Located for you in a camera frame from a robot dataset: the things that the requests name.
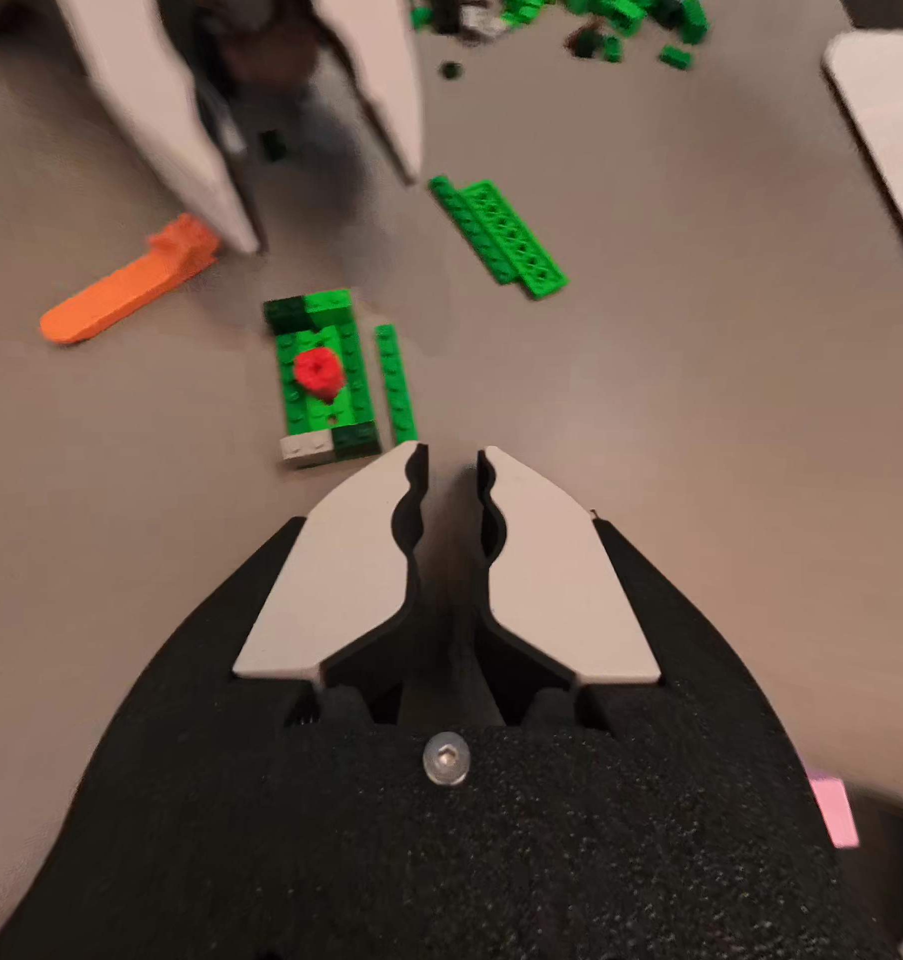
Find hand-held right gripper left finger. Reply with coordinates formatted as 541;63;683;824
232;442;430;725

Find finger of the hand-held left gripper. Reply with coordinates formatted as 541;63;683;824
312;0;426;185
57;0;265;256

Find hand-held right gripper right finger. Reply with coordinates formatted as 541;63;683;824
475;447;663;725

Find narrow green lego plate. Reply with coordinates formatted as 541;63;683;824
375;324;420;445
427;174;524;286

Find green lego plate with holes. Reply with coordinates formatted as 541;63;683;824
459;180;570;301

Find green lego assembly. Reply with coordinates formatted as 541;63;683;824
262;288;384;470

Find pile of lego pieces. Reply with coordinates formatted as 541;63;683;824
410;0;711;72

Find pink lego pig figure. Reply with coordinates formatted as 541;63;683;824
807;776;861;849

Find orange brick separator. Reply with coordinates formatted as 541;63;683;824
39;213;220;346

